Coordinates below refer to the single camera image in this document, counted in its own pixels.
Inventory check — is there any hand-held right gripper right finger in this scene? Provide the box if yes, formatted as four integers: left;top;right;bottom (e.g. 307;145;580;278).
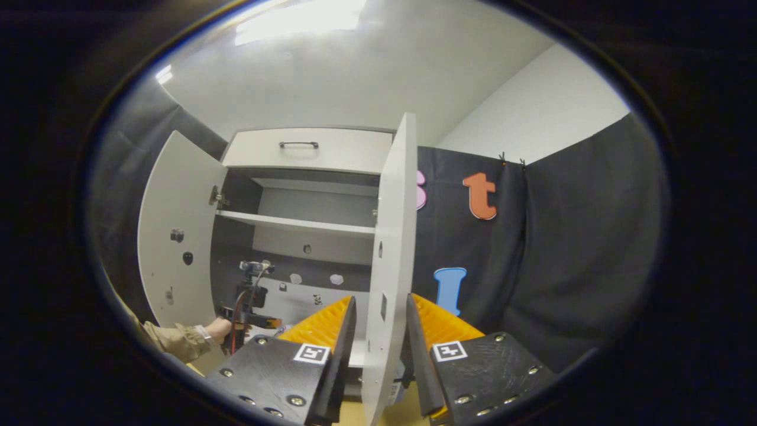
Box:
405;293;557;424

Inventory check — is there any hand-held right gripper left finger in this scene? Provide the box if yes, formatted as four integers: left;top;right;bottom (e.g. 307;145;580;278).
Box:
204;296;357;426

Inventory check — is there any white shoe cabinet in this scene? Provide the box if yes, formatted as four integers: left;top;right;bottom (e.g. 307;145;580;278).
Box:
210;127;396;398

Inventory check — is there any white shoe cabinet door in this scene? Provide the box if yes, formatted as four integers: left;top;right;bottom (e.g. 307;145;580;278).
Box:
137;130;228;329
361;112;418;426

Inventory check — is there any white cabinet drawer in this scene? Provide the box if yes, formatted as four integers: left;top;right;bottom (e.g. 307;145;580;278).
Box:
222;127;394;175

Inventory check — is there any red cable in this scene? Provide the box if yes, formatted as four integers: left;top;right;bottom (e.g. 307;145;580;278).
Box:
229;289;252;356

